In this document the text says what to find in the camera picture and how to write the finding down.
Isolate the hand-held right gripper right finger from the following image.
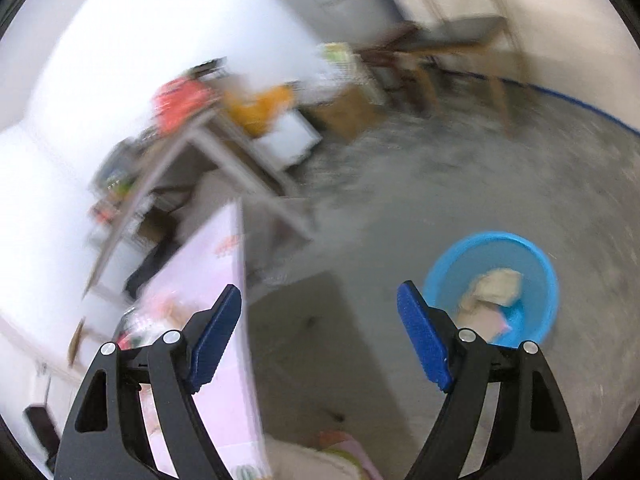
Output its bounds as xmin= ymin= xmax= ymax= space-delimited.
xmin=397 ymin=281 xmax=583 ymax=480

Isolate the white side table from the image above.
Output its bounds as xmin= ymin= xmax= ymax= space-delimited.
xmin=82 ymin=105 xmax=316 ymax=301

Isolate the pale fuzzy clothing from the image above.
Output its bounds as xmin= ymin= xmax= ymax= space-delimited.
xmin=265 ymin=430 xmax=383 ymax=480

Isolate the beige paper packet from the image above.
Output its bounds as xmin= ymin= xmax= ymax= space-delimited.
xmin=457 ymin=268 xmax=526 ymax=346

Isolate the red plastic bag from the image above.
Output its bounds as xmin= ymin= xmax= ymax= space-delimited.
xmin=152 ymin=77 xmax=213 ymax=131

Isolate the pink printed tablecloth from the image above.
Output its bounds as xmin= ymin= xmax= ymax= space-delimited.
xmin=80 ymin=199 xmax=273 ymax=480

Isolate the yellow plastic bag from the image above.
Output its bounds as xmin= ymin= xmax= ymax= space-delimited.
xmin=222 ymin=85 xmax=293 ymax=136

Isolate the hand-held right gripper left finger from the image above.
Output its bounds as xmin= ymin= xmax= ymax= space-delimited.
xmin=54 ymin=284 xmax=243 ymax=480

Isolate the white chest cabinet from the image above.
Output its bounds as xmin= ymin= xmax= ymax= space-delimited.
xmin=255 ymin=110 xmax=323 ymax=171

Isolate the green white plastic bag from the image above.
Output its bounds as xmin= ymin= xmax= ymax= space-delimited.
xmin=317 ymin=42 xmax=366 ymax=83

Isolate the brown cardboard box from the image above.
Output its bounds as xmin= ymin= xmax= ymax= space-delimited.
xmin=312 ymin=85 xmax=386 ymax=138

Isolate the dark wooden stool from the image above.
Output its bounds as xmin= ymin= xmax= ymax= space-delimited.
xmin=357 ymin=22 xmax=441 ymax=116

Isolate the blue plastic basket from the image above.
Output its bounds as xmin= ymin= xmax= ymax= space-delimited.
xmin=424 ymin=231 xmax=560 ymax=348

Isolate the white mattress blue edge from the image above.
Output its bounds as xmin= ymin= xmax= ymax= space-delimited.
xmin=370 ymin=0 xmax=640 ymax=136

